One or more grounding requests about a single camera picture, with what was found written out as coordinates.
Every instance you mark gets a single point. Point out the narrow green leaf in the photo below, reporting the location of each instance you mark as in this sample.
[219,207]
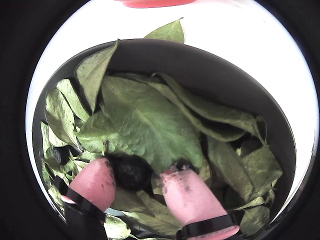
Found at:
[71,97]

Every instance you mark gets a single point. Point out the small green leaf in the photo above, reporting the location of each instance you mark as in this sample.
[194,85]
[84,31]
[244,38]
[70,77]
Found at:
[115,227]
[255,217]
[170,31]

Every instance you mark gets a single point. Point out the pink-tipped black gripper finger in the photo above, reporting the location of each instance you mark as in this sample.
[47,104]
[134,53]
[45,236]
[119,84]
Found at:
[95,185]
[190,197]

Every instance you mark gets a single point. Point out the curled dull green leaf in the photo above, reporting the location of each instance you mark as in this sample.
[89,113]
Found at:
[227,165]

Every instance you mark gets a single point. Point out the crinkled green leaf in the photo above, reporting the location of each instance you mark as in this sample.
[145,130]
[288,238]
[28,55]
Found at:
[97,135]

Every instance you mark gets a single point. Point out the pointed pale green leaf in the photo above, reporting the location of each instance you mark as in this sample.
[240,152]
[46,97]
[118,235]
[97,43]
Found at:
[92,72]

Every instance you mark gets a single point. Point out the red object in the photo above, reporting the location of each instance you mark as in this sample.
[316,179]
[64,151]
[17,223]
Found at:
[155,3]

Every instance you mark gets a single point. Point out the dark blueberry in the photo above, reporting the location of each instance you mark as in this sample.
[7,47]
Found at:
[58,155]
[131,173]

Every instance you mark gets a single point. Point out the long dry green leaf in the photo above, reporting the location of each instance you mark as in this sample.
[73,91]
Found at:
[212,108]
[192,120]

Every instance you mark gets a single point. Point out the speckled green leaf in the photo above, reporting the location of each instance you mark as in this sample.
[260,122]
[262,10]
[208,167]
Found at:
[262,167]

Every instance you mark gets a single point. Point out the dry olive green leaf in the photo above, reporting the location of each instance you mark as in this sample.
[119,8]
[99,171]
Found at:
[150,212]

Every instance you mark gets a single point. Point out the mottled green leaf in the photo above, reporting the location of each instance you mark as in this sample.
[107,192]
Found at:
[60,115]

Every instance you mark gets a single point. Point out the dark grey round bowl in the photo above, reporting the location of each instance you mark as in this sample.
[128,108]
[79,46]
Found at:
[200,67]

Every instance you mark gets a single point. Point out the large broad green leaf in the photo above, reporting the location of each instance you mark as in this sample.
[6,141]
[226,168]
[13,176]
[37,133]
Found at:
[150,125]

